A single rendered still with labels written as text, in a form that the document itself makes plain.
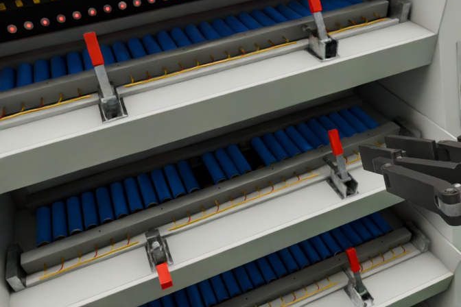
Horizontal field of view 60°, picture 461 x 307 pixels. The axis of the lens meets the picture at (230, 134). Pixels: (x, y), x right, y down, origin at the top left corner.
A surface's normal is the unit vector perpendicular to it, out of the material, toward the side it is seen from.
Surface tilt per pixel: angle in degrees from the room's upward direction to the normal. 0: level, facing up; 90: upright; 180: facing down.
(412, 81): 90
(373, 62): 112
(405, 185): 91
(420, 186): 91
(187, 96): 23
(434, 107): 90
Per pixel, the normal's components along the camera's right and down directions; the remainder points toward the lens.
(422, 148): -0.92, 0.30
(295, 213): -0.08, -0.78
